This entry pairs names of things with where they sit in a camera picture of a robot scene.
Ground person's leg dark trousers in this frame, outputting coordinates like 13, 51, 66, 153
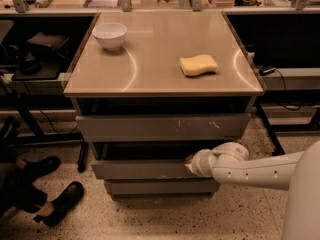
0, 163, 47, 216

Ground black table leg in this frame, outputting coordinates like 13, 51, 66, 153
255, 103, 285, 156
77, 141, 88, 173

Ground grey bottom drawer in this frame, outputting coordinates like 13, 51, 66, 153
104, 178, 219, 196

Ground white ceramic bowl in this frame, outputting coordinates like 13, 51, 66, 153
92, 22, 127, 51

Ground dark box on shelf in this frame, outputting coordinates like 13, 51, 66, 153
27, 32, 70, 51

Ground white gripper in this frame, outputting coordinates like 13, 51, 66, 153
184, 149, 217, 178

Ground black table leg right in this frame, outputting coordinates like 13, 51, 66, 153
255, 103, 285, 156

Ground grey drawer cabinet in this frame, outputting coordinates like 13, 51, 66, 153
63, 10, 265, 200

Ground black leather shoe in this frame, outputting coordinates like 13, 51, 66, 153
15, 156, 61, 181
34, 181, 84, 227

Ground grey top drawer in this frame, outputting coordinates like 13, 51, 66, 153
76, 113, 250, 142

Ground black headphones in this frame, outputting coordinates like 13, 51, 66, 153
19, 53, 42, 75

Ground black power adapter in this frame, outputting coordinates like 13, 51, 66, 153
258, 65, 276, 76

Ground yellow sponge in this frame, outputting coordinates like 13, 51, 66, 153
179, 54, 218, 77

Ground black table leg left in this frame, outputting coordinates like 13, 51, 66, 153
77, 141, 88, 173

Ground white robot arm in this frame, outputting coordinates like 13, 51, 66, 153
185, 141, 320, 240

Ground grey drawer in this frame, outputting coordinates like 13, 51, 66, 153
76, 113, 250, 142
104, 178, 219, 196
92, 140, 223, 180

